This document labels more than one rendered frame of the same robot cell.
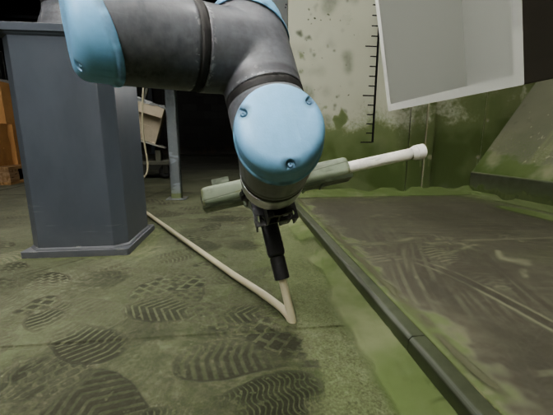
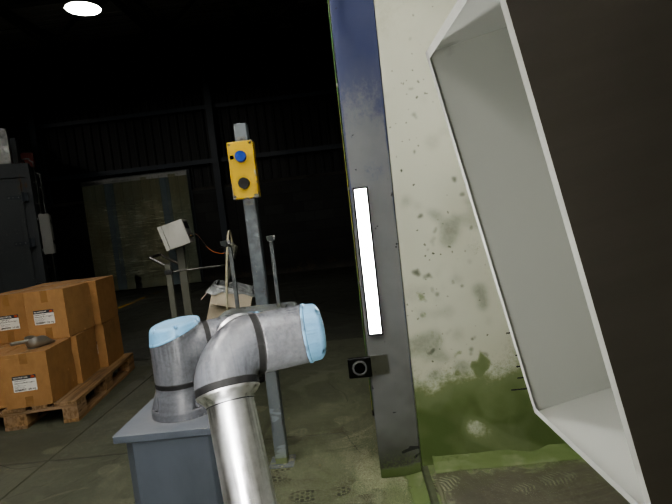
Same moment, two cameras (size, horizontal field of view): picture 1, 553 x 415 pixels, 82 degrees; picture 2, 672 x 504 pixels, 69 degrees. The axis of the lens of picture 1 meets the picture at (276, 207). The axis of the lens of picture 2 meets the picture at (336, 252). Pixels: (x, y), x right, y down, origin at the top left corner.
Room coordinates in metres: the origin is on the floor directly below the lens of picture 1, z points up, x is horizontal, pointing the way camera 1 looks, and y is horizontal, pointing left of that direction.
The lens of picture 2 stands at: (-0.30, -0.08, 1.17)
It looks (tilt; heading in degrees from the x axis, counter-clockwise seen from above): 4 degrees down; 8
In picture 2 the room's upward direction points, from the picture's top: 6 degrees counter-clockwise
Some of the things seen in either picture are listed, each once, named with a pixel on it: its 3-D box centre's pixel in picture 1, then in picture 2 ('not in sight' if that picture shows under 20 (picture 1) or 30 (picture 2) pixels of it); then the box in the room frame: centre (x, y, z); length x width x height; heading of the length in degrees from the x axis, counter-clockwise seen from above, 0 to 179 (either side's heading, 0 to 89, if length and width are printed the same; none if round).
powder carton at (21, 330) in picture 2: not in sight; (24, 313); (3.08, 2.86, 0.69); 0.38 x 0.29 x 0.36; 8
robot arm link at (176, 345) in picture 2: not in sight; (180, 348); (1.06, 0.61, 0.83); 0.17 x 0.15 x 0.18; 121
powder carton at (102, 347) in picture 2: not in sight; (96, 341); (3.52, 2.61, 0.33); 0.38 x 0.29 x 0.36; 13
